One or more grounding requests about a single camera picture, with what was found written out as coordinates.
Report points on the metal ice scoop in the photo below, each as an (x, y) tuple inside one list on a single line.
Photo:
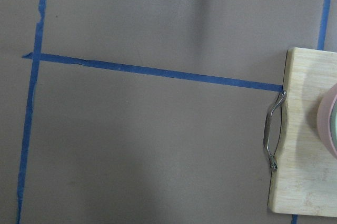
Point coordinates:
[(267, 127)]

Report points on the green bowl on pink bowl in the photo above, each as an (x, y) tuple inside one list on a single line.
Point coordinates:
[(326, 120)]

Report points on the wooden cutting board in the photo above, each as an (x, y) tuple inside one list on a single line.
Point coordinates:
[(305, 180)]

